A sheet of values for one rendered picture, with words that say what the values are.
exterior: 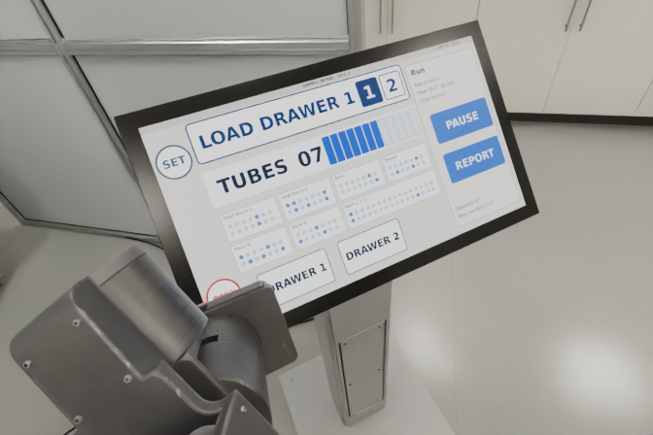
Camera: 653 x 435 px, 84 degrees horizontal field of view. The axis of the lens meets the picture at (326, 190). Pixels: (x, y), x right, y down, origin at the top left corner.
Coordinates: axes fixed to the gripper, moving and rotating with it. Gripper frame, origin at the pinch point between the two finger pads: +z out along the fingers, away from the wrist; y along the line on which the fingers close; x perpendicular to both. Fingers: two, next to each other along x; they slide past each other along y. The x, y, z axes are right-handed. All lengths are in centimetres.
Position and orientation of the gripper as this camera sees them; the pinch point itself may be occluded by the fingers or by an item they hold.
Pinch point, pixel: (227, 314)
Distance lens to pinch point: 39.9
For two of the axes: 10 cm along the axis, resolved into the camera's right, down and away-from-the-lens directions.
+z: -2.3, 0.3, 9.7
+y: -9.1, 3.5, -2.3
